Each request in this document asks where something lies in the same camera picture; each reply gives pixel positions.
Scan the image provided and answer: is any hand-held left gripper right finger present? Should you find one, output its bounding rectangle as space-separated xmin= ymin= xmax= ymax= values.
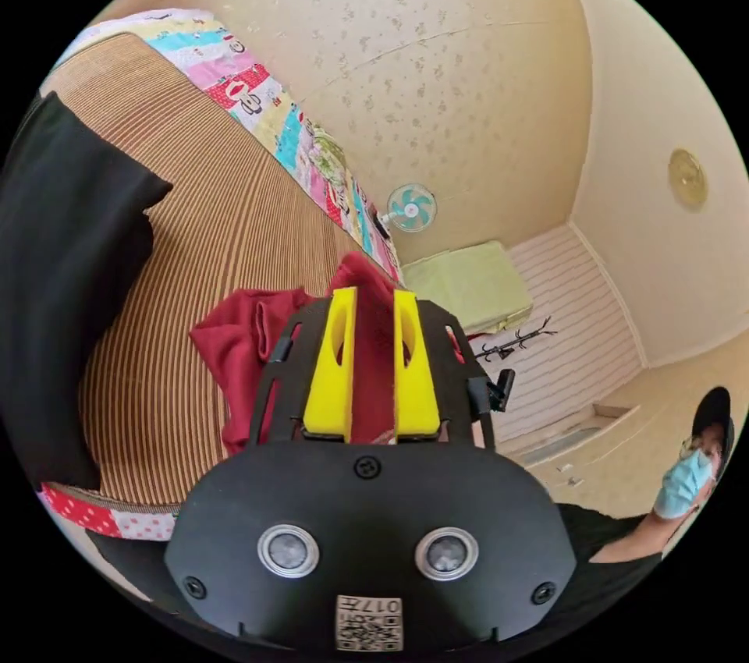
xmin=392 ymin=289 xmax=441 ymax=445

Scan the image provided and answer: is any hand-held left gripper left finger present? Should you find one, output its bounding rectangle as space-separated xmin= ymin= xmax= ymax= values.
xmin=302 ymin=287 xmax=358 ymax=444

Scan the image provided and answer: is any red long sleeve shirt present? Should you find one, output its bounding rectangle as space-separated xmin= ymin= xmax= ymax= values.
xmin=189 ymin=250 xmax=469 ymax=457

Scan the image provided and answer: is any black coat rack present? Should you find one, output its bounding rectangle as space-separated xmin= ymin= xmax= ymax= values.
xmin=471 ymin=315 xmax=558 ymax=362

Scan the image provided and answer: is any green curtain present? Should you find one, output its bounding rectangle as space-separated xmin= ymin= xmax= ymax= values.
xmin=401 ymin=240 xmax=534 ymax=336

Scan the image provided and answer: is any person's body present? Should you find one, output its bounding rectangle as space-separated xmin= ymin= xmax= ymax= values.
xmin=87 ymin=385 xmax=736 ymax=640

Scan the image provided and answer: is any black garment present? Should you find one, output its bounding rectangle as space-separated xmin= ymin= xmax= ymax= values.
xmin=0 ymin=90 xmax=174 ymax=491

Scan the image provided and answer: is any round ceiling lamp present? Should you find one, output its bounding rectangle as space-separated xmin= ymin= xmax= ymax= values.
xmin=668 ymin=148 xmax=709 ymax=211

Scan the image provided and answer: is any wall fan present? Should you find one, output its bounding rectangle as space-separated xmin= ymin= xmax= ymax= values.
xmin=378 ymin=183 xmax=438 ymax=234

